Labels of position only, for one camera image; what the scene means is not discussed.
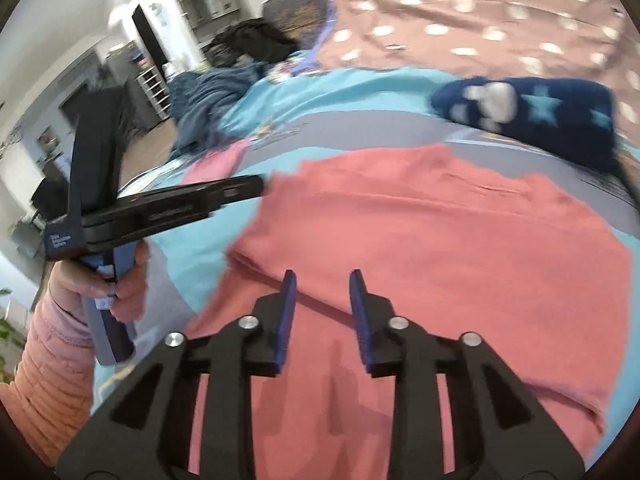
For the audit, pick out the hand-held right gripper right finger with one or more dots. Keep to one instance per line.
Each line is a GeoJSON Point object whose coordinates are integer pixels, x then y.
{"type": "Point", "coordinates": [358, 320]}

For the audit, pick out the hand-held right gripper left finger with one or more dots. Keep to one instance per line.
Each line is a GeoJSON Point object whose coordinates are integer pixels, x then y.
{"type": "Point", "coordinates": [286, 320]}

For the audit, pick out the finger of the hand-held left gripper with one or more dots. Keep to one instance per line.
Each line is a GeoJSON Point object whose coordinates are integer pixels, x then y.
{"type": "Point", "coordinates": [210, 195]}

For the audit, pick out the pink garment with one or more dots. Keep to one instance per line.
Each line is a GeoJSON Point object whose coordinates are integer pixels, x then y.
{"type": "Point", "coordinates": [425, 240]}

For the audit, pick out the person's left forearm salmon sleeve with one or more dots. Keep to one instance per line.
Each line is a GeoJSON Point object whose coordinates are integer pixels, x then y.
{"type": "Point", "coordinates": [47, 380]}

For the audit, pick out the person's left hand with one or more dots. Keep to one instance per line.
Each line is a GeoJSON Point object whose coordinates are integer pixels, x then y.
{"type": "Point", "coordinates": [75, 280]}

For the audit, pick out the white cube shelf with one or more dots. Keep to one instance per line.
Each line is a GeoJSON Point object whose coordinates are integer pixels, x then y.
{"type": "Point", "coordinates": [154, 92]}

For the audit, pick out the blue denim clothing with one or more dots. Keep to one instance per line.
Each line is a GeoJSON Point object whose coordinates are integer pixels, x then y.
{"type": "Point", "coordinates": [210, 95]}

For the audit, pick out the black clothing pile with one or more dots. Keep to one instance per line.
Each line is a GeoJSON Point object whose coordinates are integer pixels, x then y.
{"type": "Point", "coordinates": [255, 40]}

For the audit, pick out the blue grey printed bedsheet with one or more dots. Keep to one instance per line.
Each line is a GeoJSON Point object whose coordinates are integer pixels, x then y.
{"type": "Point", "coordinates": [350, 92]}

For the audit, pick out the green houseplant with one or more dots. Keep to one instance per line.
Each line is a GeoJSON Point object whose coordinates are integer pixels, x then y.
{"type": "Point", "coordinates": [9, 335]}

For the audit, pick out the dark patterned cloth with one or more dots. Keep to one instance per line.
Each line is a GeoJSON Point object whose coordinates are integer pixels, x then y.
{"type": "Point", "coordinates": [300, 15]}

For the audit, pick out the navy star print cloth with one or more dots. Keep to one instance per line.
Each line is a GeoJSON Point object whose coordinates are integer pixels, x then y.
{"type": "Point", "coordinates": [530, 110]}

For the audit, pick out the pink polka dot blanket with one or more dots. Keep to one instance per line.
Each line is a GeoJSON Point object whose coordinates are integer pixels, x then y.
{"type": "Point", "coordinates": [475, 15]}

